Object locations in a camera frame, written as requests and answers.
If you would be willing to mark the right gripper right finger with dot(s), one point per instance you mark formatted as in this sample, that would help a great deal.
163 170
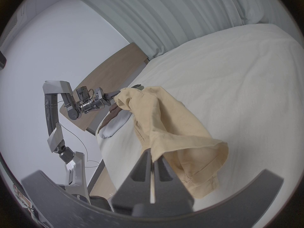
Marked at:
175 196

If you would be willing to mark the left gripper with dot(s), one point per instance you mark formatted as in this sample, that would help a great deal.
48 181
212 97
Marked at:
93 106

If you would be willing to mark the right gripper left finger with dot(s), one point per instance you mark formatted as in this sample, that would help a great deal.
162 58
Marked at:
128 198

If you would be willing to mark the tan shorts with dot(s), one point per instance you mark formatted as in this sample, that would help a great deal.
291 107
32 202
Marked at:
166 117

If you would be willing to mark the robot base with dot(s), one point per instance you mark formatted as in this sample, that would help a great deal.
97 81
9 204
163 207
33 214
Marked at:
78 174

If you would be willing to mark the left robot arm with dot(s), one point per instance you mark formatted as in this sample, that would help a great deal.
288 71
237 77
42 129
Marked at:
55 87

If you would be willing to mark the bed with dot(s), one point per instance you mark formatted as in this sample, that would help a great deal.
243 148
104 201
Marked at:
237 79

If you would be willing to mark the brown garment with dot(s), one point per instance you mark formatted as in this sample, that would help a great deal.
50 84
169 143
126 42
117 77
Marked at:
111 116

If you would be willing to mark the white garment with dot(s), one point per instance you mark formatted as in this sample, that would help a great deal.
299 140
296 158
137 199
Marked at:
114 127

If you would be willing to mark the olive green garment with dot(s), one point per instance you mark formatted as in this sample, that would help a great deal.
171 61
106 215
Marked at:
140 88

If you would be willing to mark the pale green curtain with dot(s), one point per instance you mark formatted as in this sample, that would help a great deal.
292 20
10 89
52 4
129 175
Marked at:
154 13
251 3

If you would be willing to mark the white ceiling air conditioner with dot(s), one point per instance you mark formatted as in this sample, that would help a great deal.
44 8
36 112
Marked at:
13 25

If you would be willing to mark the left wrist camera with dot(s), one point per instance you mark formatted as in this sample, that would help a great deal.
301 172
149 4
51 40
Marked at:
99 92

